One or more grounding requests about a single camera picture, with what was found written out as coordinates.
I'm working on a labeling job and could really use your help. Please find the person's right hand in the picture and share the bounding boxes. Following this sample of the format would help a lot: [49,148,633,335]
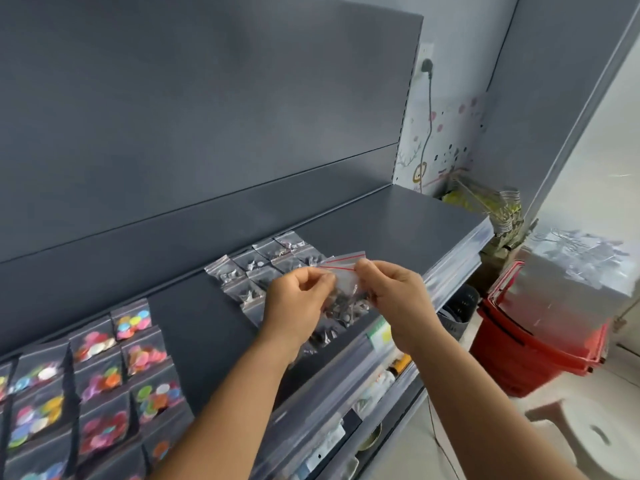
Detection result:
[355,258,445,357]

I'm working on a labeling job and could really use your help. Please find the person's left hand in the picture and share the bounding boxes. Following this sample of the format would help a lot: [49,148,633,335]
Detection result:
[259,267,338,364]

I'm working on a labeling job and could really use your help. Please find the clear zip packet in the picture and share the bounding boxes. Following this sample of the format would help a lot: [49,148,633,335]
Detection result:
[317,250,378,331]

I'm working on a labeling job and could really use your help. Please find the rows of small dark packets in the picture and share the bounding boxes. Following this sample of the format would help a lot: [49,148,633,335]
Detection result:
[203,229,375,357]

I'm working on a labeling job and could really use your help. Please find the grid of arranged button bags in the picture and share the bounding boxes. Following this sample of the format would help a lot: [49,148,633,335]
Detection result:
[0,297,197,480]

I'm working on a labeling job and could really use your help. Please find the person's left forearm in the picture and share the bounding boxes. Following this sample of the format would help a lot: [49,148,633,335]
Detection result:
[149,333,307,480]

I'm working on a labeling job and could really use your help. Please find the person's right forearm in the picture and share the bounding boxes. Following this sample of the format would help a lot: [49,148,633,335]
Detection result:
[393,323,589,480]

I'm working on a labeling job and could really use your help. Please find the black basket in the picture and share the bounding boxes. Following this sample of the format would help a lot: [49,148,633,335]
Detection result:
[439,283,483,341]

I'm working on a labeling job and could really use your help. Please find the orange brown packet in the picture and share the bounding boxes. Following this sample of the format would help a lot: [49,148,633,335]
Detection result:
[389,353,415,377]

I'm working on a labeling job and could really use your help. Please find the white colourful print packet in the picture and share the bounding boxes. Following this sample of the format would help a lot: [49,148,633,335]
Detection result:
[349,368,397,411]

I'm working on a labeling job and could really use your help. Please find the brown cardboard box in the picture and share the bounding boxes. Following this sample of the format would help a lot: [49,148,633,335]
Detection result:
[469,241,527,297]

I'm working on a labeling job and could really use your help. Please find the red container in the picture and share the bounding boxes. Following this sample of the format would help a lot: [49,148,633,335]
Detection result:
[469,261,612,399]

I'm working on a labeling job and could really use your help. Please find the bundle of yellow green packets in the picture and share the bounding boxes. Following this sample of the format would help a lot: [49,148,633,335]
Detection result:
[441,173,527,247]

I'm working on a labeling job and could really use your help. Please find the pale green bowl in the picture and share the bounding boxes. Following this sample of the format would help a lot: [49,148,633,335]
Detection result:
[356,421,385,453]

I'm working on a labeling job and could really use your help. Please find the white blue flat packet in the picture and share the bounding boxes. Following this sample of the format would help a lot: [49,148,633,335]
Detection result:
[303,423,348,474]

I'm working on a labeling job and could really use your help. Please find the large translucent plastic sheet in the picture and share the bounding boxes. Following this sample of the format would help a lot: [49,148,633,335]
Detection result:
[503,226,640,347]

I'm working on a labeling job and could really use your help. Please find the white dish with pink print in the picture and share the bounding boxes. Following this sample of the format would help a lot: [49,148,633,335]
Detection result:
[323,456,361,480]

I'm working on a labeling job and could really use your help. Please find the white illustrated side panel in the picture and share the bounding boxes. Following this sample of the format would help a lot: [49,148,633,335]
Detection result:
[391,91,489,199]

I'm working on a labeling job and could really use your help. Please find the pale pink plastic stool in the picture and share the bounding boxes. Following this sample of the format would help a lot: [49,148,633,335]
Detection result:
[523,398,640,480]

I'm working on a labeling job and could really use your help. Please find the black power cable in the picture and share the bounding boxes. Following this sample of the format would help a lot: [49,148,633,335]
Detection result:
[411,57,437,189]

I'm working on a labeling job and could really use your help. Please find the white wall socket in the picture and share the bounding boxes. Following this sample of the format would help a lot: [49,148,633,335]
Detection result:
[413,41,437,79]

